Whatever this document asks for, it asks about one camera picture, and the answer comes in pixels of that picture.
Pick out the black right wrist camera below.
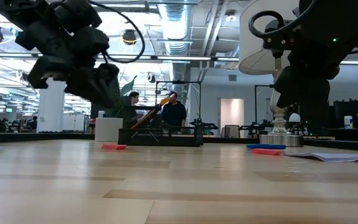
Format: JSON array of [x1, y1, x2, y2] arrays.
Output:
[[262, 19, 303, 52]]

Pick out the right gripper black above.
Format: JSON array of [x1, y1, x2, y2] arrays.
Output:
[[273, 45, 342, 110]]

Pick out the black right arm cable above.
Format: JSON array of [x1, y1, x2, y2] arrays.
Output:
[[248, 0, 317, 40]]

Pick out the black mesh desk organizer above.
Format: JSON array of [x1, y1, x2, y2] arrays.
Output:
[[118, 105, 205, 147]]

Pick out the green plant in white pot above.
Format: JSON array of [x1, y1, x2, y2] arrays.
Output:
[[94, 74, 138, 143]]

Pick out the grey office chair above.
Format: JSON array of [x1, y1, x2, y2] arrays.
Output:
[[221, 124, 241, 139]]

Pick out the blue handled scissors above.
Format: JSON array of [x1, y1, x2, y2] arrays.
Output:
[[245, 142, 287, 151]]

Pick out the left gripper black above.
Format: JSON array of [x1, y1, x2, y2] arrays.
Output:
[[14, 26, 121, 110]]

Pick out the white shade table lamp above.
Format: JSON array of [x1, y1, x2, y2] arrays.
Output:
[[238, 0, 305, 147]]

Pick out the black robot workstation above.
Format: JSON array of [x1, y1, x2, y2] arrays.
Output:
[[188, 118, 219, 138]]

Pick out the pale blue sticky note pad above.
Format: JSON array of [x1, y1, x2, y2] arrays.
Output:
[[283, 151, 358, 164]]

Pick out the black aluminium table frame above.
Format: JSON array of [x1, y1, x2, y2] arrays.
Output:
[[0, 128, 358, 153]]

